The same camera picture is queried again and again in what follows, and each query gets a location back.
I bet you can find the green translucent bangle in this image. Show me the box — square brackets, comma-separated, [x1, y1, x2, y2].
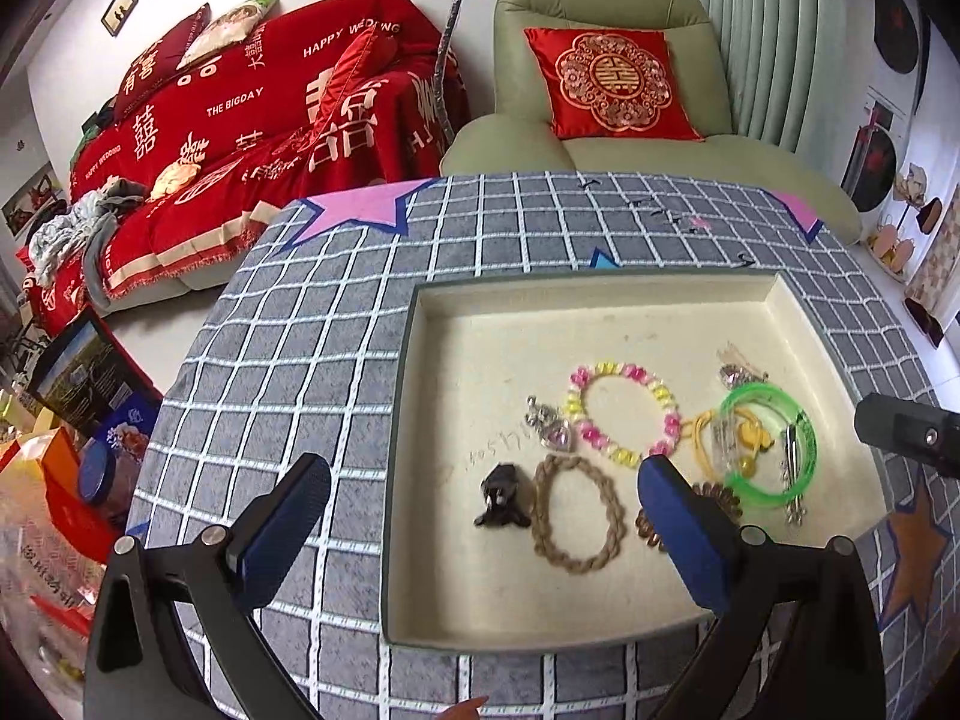
[716, 382, 818, 507]

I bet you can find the red box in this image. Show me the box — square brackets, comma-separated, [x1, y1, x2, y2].
[30, 427, 128, 563]

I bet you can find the dark landscape printed box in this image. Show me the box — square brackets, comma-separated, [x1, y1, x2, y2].
[26, 307, 162, 432]

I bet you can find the small yellow duck charm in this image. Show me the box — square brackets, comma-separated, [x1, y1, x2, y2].
[731, 420, 777, 458]

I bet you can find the silver tassel chain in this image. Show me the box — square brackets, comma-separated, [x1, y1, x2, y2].
[780, 424, 815, 526]

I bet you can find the pale green ribbed panel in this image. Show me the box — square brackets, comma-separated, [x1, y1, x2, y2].
[679, 0, 852, 158]

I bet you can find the clear plastic hair clip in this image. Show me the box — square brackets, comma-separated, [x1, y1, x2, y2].
[709, 420, 740, 477]

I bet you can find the red satin cushion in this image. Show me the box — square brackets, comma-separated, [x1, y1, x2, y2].
[304, 22, 402, 136]

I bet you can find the pile of grey clothes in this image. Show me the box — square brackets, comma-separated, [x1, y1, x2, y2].
[26, 180, 147, 286]

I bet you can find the grey grid tablecloth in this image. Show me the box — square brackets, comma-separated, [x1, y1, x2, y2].
[124, 171, 960, 720]

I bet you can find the silver heart charm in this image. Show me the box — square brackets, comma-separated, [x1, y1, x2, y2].
[523, 394, 578, 455]

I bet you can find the red embroidered cushion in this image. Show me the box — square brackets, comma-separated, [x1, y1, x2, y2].
[523, 26, 706, 143]

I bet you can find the red covered sofa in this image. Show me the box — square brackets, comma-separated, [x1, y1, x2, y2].
[67, 0, 470, 301]

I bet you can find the blue round can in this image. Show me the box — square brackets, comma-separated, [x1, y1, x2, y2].
[75, 442, 121, 507]

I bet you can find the dark red cushion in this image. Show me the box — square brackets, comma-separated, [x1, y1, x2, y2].
[112, 4, 212, 121]

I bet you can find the yellow hair tie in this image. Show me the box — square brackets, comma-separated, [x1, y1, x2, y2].
[690, 409, 777, 485]

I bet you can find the cream jewelry tray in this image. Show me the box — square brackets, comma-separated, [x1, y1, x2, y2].
[379, 270, 897, 650]

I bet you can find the clear plastic bag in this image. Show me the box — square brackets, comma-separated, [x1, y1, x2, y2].
[0, 465, 106, 720]

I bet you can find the pink yellow bead bracelet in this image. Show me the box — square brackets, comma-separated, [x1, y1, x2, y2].
[564, 361, 683, 467]

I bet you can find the black hair claw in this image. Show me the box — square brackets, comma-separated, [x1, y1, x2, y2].
[472, 463, 535, 530]

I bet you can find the grey braided cable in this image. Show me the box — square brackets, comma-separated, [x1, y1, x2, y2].
[429, 0, 481, 143]

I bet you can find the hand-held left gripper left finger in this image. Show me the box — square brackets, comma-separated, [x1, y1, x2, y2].
[82, 452, 333, 720]

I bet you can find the white printed cushion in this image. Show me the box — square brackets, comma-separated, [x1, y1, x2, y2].
[176, 0, 278, 68]

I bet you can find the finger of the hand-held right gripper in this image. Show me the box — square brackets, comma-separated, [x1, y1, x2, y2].
[855, 392, 960, 477]

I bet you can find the brown spiral hair tie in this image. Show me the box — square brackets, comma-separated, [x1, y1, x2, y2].
[636, 481, 745, 552]

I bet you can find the beige braided hair tie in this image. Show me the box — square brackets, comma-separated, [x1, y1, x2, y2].
[531, 454, 627, 577]

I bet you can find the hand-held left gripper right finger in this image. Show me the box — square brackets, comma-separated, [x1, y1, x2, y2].
[636, 454, 887, 720]

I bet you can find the peach plush cushion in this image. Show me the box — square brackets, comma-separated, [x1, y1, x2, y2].
[150, 157, 207, 200]

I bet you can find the blue printed box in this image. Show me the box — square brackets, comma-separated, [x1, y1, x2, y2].
[94, 401, 162, 466]

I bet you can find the wall poster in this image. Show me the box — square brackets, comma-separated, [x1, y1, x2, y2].
[840, 0, 960, 350]

